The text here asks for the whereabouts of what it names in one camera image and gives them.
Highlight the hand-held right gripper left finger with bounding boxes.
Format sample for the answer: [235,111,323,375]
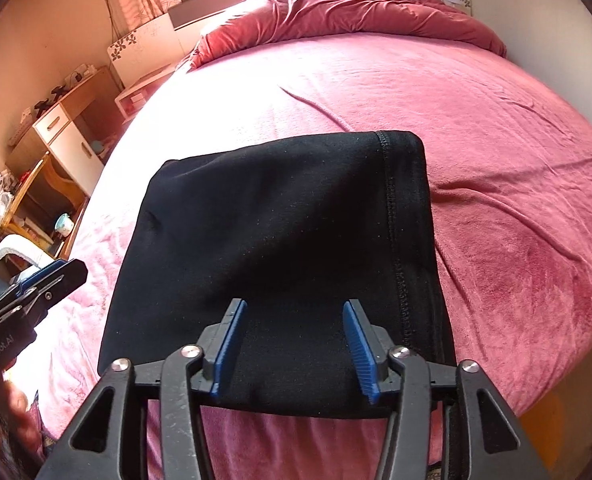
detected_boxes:
[35,298,250,480]

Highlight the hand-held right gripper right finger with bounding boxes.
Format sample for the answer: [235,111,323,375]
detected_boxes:
[342,299,552,480]

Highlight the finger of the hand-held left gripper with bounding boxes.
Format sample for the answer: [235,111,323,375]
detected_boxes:
[7,261,68,297]
[22,258,90,312]

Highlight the black pants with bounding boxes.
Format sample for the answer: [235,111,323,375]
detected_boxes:
[97,130,458,420]

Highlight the person's left hand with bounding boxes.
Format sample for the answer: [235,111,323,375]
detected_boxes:
[0,366,43,453]

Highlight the white plastic stool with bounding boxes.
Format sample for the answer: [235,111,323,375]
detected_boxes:
[0,234,53,282]

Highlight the wooden chair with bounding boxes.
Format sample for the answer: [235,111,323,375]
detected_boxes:
[2,152,92,262]

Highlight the wooden desk with white drawers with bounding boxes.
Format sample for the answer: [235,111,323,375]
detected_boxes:
[6,65,125,197]

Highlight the white storage box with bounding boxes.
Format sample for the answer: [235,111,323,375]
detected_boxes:
[114,79,158,122]

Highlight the pink fleece blanket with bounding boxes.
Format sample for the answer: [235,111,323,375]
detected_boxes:
[26,30,592,480]

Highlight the dark headboard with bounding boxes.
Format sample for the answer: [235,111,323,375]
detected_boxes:
[168,0,429,32]

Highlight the red duvet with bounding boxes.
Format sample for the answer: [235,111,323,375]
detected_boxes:
[176,0,508,73]

